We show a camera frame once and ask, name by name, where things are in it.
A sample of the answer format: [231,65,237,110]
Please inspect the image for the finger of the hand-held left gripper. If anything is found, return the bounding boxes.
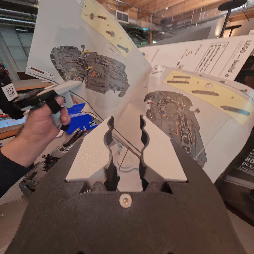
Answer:
[41,80,86,94]

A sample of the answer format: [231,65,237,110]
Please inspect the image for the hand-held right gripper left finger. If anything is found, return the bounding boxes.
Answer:
[65,116,120,191]

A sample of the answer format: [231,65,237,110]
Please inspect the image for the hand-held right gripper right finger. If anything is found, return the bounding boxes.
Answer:
[139,115,188,191]

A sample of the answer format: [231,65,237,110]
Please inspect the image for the grey lego car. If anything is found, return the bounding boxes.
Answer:
[19,127,88,197]

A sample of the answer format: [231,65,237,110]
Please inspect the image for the instruction booklet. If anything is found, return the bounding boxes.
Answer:
[25,0,254,183]

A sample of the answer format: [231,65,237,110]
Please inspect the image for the person's left forearm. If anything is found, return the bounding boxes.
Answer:
[0,148,34,199]

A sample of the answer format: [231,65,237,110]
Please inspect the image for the lego set box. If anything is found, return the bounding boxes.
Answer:
[215,111,254,227]

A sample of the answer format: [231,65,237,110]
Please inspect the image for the person's left hand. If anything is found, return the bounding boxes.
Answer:
[4,96,71,167]

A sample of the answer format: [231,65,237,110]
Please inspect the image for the blue storage bin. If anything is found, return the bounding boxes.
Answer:
[66,103,99,135]

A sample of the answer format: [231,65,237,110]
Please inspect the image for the white book stand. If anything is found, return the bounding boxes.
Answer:
[109,137,142,192]

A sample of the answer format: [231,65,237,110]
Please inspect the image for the white wall vent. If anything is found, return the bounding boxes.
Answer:
[116,10,129,24]

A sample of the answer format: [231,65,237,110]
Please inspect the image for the black round pedestal table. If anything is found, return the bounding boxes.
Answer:
[218,0,248,38]
[225,25,242,38]

